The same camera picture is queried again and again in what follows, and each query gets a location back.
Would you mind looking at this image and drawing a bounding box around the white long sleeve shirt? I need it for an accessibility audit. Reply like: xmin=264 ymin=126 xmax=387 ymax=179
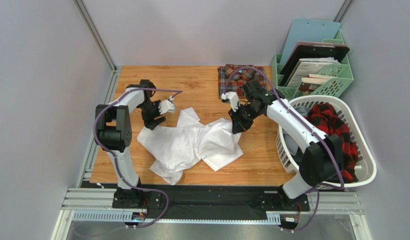
xmin=137 ymin=107 xmax=243 ymax=185

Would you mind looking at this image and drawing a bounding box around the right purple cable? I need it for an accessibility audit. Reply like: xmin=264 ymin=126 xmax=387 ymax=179
xmin=224 ymin=66 xmax=345 ymax=233

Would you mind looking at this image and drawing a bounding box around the blue clipboard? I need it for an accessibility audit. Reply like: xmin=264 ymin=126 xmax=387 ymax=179
xmin=279 ymin=17 xmax=341 ymax=64

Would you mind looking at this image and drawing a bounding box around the white booklet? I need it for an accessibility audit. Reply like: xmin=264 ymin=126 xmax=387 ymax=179
xmin=283 ymin=57 xmax=340 ymax=88

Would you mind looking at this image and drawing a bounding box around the dark red book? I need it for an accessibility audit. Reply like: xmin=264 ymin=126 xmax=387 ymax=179
xmin=295 ymin=74 xmax=334 ymax=97

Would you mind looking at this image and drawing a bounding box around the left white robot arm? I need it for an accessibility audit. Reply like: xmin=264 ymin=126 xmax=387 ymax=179
xmin=93 ymin=79 xmax=166 ymax=202

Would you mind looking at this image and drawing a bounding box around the aluminium frame rail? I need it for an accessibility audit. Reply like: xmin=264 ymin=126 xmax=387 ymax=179
xmin=53 ymin=65 xmax=371 ymax=240

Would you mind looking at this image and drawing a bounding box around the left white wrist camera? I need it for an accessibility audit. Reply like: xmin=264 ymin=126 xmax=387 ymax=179
xmin=158 ymin=96 xmax=176 ymax=115

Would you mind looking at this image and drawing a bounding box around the green desk organizer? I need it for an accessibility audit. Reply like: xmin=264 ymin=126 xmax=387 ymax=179
xmin=271 ymin=31 xmax=354 ymax=100

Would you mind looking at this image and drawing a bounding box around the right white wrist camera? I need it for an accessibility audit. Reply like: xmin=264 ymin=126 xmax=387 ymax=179
xmin=221 ymin=91 xmax=240 ymax=112

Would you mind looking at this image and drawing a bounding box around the folded plaid shirt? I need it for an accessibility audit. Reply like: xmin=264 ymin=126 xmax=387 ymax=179
xmin=217 ymin=64 xmax=267 ymax=99

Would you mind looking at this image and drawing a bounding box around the black clipboard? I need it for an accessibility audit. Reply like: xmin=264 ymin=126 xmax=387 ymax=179
xmin=280 ymin=41 xmax=350 ymax=87

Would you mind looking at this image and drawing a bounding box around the white laundry basket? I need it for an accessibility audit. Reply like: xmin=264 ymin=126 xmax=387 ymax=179
xmin=276 ymin=95 xmax=377 ymax=188

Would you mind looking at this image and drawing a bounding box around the red black plaid shirt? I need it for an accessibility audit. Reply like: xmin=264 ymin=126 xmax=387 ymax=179
xmin=306 ymin=103 xmax=358 ymax=183

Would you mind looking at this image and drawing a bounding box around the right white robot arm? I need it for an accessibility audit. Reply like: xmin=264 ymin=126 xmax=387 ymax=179
xmin=221 ymin=80 xmax=343 ymax=199

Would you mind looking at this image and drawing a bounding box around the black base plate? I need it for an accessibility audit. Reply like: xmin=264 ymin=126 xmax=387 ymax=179
xmin=80 ymin=180 xmax=310 ymax=221

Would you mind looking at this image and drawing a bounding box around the white slotted cable duct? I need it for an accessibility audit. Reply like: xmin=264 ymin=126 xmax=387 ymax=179
xmin=71 ymin=210 xmax=281 ymax=226

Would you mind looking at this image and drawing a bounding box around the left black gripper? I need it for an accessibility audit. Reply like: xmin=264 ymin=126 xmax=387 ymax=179
xmin=139 ymin=100 xmax=166 ymax=130

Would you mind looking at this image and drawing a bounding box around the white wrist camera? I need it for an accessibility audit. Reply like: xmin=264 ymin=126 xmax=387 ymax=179
xmin=221 ymin=91 xmax=240 ymax=112
xmin=158 ymin=96 xmax=176 ymax=115

